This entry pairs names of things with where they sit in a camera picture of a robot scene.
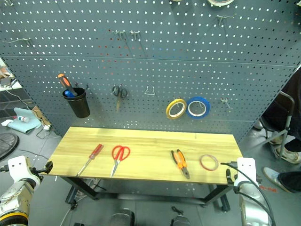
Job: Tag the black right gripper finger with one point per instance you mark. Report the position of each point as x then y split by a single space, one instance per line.
231 163
228 175

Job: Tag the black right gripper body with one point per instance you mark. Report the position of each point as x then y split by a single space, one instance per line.
235 180

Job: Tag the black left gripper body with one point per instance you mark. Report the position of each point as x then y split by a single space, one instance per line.
37 170

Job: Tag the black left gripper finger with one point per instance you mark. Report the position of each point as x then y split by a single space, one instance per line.
49 166

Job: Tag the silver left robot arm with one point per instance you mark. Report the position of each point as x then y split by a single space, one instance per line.
14 200

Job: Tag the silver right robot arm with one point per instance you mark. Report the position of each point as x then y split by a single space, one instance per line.
252 207

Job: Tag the grey metal pegboard wall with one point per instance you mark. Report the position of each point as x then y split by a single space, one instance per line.
150 61

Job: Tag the red thin tape roll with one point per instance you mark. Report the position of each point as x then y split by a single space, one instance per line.
203 164

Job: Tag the blue grey shoe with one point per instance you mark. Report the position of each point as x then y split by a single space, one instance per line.
272 176

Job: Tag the white power adapter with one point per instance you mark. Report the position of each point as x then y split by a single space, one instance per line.
47 127

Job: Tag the black round fan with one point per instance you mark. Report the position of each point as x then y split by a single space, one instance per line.
7 144

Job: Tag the teal folded mat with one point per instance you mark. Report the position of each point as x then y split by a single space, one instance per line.
23 123

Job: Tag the orange black pliers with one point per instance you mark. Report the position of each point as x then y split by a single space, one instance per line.
180 162

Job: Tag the brown cardboard box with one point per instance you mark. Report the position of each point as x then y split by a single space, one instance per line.
41 115

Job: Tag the small white bottle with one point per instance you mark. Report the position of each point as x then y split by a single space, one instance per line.
23 119

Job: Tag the beige worn shoe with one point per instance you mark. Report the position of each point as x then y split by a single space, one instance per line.
288 155

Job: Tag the blue tape roll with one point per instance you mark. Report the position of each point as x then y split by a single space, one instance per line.
207 108

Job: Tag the silver double peg hook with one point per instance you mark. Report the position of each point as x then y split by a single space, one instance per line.
224 17
134 33
226 101
119 33

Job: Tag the grey metal chair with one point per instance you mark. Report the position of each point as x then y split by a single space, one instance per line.
282 122

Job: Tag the black cup holder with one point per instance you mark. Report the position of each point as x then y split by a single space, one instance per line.
78 104

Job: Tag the yellow tape roll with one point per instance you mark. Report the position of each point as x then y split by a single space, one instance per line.
169 110

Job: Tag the wooden top work table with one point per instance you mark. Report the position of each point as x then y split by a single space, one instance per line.
145 153

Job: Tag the silver long peg hook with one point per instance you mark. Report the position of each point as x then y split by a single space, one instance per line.
22 40

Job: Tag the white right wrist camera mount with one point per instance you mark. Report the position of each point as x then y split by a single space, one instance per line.
245 170

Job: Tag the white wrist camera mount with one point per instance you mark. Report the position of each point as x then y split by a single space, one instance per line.
245 170
18 168

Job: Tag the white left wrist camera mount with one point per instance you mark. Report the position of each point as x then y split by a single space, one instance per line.
18 168

